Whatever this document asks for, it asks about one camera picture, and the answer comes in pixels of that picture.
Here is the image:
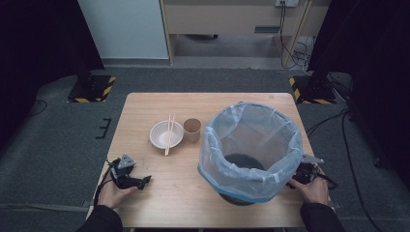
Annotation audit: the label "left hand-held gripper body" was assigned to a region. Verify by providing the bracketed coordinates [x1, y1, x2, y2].
[109, 154, 145, 190]

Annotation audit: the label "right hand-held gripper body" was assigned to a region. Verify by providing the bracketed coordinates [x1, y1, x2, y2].
[291, 154, 325, 186]

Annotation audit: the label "white bowl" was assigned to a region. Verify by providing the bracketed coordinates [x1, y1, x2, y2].
[149, 120, 185, 150]

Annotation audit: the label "black trash bin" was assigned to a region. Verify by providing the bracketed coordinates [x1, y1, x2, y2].
[219, 153, 267, 207]

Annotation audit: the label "trash bin with blue bag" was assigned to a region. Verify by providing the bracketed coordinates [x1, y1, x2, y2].
[196, 101, 305, 204]

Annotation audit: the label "person's left hand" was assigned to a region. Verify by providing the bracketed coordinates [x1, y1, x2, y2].
[97, 180, 139, 210]

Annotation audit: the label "person's right hand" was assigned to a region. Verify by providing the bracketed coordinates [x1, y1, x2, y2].
[288, 164, 331, 206]

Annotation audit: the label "brown paper cup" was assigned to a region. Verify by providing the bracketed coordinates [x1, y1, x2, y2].
[183, 117, 203, 144]

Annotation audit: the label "black stand base yellow stripes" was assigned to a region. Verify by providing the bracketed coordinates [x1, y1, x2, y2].
[288, 75, 337, 105]
[67, 75, 117, 104]

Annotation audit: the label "dark curtain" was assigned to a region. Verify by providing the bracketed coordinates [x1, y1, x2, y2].
[307, 0, 410, 191]
[0, 0, 104, 153]

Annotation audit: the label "white panel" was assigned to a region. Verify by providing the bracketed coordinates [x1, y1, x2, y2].
[76, 0, 170, 60]

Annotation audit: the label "light wooden cabinet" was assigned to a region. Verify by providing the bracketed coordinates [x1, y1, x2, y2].
[160, 0, 333, 66]

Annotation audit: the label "right hand-held gripper black cable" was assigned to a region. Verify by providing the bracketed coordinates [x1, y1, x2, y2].
[317, 172, 339, 190]

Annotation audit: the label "long black floor cable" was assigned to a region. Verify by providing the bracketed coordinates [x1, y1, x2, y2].
[340, 109, 385, 232]

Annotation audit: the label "thin black floor cable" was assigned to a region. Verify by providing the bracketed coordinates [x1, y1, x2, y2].
[27, 99, 48, 118]

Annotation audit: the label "black cable from socket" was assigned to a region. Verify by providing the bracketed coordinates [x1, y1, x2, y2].
[278, 1, 310, 71]

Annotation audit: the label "white wall socket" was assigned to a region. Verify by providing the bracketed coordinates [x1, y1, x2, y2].
[275, 0, 300, 8]

